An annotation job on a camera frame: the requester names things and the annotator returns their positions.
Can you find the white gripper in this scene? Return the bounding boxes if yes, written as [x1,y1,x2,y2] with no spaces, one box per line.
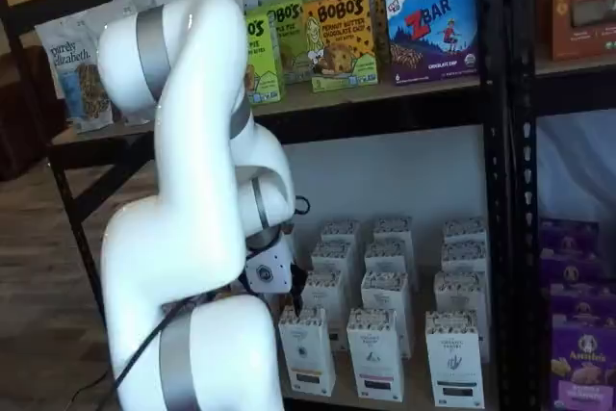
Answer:
[237,237,309,321]

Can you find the white box yellow strip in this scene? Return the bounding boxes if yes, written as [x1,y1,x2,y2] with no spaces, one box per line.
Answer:
[277,305,337,398]
[303,269,348,353]
[321,219,362,248]
[311,240,358,287]

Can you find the white box pink strip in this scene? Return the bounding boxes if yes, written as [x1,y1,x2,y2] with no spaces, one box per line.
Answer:
[364,240,416,287]
[360,270,413,359]
[346,307,404,403]
[372,216,414,246]

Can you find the white box dark green strip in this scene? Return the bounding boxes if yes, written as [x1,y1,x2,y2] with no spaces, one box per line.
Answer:
[434,270,490,364]
[423,310,486,409]
[442,218,487,244]
[440,240,488,275]

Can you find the black metal shelf unit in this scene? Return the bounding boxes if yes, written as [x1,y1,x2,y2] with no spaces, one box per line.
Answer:
[507,0,616,411]
[0,0,512,411]

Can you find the green Bobo's apple pie box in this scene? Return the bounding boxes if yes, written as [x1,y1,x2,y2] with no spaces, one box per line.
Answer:
[244,9,286,105]
[266,0,337,86]

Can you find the yellow Bobo's peanut butter box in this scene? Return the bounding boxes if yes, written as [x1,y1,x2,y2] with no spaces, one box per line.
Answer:
[301,0,380,93]
[335,0,399,81]

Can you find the purple ZBar box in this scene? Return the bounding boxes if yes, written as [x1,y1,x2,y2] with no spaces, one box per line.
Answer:
[384,0,481,86]

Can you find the purple Annie's box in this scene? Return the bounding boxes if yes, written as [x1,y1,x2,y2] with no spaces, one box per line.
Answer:
[550,322,616,411]
[548,280,616,330]
[541,251,616,287]
[538,218,602,258]

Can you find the dark brown furniture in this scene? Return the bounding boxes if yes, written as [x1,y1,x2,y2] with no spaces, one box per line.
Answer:
[0,44,66,182]

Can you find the granola bag blue label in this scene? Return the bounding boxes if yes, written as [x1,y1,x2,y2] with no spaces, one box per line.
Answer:
[36,11,116,134]

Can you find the translucent plastic sheet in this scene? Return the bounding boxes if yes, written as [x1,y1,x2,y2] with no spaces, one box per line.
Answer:
[536,110,616,222]

